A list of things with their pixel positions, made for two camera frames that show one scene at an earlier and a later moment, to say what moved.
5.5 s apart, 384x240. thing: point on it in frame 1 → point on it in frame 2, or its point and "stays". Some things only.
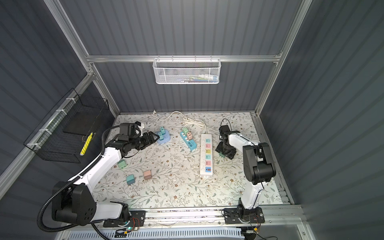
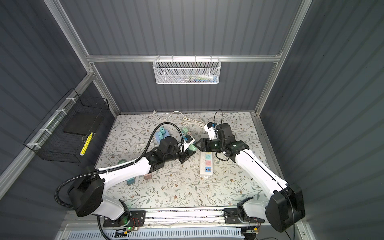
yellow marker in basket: x=85 y=146 stays
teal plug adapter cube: x=160 y=135 stays
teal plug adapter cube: x=130 y=179 stays
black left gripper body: x=141 y=142 → x=177 y=154
